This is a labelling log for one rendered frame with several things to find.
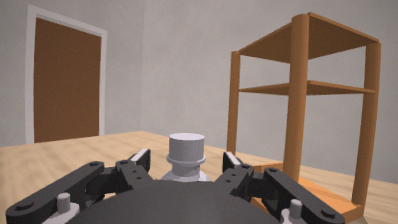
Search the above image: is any wooden shelving unit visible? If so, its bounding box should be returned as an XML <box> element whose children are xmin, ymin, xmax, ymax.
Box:
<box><xmin>226</xmin><ymin>12</ymin><xmax>381</xmax><ymax>224</ymax></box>

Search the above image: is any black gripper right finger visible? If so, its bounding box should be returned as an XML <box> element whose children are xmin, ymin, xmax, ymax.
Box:
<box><xmin>203</xmin><ymin>152</ymin><xmax>345</xmax><ymax>224</ymax></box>

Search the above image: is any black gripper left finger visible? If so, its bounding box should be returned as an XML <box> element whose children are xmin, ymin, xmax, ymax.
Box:
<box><xmin>5</xmin><ymin>149</ymin><xmax>162</xmax><ymax>224</ymax></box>

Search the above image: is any grey bottle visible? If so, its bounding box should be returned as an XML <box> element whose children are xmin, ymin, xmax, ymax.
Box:
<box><xmin>160</xmin><ymin>133</ymin><xmax>211</xmax><ymax>182</ymax></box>

